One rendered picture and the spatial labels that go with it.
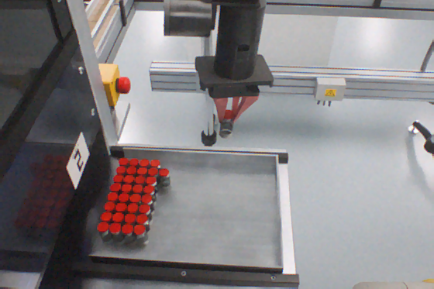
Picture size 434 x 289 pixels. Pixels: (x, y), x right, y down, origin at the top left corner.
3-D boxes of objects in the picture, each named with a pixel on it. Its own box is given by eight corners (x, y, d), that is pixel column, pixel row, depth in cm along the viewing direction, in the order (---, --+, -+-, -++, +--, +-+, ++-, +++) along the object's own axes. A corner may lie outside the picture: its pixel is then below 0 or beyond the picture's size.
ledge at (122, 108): (64, 139, 96) (62, 133, 95) (80, 104, 105) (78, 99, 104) (119, 141, 95) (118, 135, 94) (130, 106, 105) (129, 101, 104)
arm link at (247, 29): (272, 3, 46) (263, -17, 50) (213, 0, 45) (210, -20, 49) (262, 53, 50) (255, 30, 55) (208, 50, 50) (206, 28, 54)
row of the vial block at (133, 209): (124, 245, 73) (119, 233, 70) (142, 172, 86) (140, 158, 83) (136, 246, 73) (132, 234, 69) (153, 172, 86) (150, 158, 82)
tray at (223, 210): (93, 264, 70) (88, 255, 68) (125, 157, 89) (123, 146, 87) (281, 276, 69) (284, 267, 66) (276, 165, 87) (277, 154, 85)
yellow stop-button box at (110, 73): (85, 106, 90) (78, 81, 85) (94, 87, 95) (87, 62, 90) (117, 107, 90) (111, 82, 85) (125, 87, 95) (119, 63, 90)
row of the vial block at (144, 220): (136, 246, 73) (132, 234, 69) (153, 172, 86) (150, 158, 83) (147, 247, 73) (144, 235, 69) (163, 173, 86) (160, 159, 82)
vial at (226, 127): (218, 139, 63) (220, 119, 60) (219, 129, 65) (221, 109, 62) (232, 139, 63) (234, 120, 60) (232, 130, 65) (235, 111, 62)
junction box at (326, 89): (315, 100, 169) (318, 84, 163) (313, 93, 173) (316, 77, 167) (342, 101, 169) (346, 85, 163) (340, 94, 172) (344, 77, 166)
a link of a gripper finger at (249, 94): (198, 107, 64) (202, 58, 57) (242, 104, 65) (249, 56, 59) (206, 137, 59) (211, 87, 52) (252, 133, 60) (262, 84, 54)
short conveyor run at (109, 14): (84, 146, 97) (67, 98, 86) (25, 143, 97) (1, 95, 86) (139, 12, 146) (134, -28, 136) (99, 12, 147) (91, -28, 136)
